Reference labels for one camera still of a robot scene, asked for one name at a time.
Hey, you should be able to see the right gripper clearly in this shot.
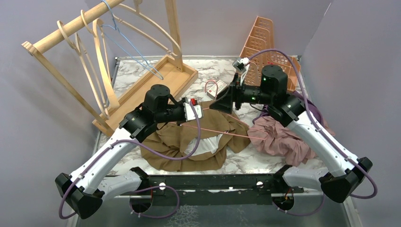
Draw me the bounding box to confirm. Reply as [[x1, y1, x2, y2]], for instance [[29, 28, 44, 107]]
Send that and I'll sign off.
[[209, 73, 273, 114]]

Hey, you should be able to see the pink wire hanger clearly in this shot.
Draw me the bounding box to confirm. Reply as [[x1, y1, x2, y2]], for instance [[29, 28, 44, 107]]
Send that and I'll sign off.
[[181, 79, 266, 140]]

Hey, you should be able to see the brown skirt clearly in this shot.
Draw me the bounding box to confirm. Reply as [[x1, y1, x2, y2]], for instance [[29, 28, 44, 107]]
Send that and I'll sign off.
[[140, 101, 250, 172]]

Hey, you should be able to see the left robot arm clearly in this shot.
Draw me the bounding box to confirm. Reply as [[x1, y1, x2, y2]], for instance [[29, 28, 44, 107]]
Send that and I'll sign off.
[[55, 84, 203, 219]]

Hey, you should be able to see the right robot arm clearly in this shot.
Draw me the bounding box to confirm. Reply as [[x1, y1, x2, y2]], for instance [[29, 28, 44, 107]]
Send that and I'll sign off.
[[209, 64, 373, 203]]

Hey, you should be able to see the pink skirt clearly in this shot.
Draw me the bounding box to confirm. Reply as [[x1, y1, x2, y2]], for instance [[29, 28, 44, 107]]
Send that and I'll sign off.
[[247, 116, 317, 166]]

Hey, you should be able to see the wooden hanger right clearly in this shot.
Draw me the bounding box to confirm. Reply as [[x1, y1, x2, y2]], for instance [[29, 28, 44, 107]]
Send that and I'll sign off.
[[114, 0, 182, 60]]

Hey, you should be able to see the wooden hanger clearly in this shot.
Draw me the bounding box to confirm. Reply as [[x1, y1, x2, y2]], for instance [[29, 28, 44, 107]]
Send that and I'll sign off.
[[80, 10, 120, 111], [56, 20, 109, 118], [114, 0, 182, 60]]

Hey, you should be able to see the wooden hanger leftmost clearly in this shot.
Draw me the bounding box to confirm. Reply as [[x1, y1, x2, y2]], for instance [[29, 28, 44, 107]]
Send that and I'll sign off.
[[56, 20, 109, 118]]

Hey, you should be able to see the small white red box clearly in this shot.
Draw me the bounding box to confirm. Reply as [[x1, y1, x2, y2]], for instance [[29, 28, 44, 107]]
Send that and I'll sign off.
[[204, 80, 227, 100]]

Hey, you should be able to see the wooden clothes rack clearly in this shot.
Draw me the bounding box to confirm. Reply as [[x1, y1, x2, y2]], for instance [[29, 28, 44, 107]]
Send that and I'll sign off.
[[22, 0, 199, 136]]

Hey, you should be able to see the peach plastic file organizer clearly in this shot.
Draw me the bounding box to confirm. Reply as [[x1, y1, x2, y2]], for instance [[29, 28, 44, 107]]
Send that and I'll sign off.
[[240, 17, 300, 92]]

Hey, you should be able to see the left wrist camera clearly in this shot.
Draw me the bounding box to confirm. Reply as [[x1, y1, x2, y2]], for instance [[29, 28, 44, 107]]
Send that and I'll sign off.
[[183, 97, 204, 122]]

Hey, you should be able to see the blue wire hanger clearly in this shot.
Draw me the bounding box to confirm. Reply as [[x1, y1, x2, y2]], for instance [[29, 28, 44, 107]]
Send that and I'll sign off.
[[101, 0, 164, 80]]

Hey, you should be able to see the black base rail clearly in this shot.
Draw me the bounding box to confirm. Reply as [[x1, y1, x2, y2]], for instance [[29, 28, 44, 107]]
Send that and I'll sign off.
[[123, 174, 304, 206]]

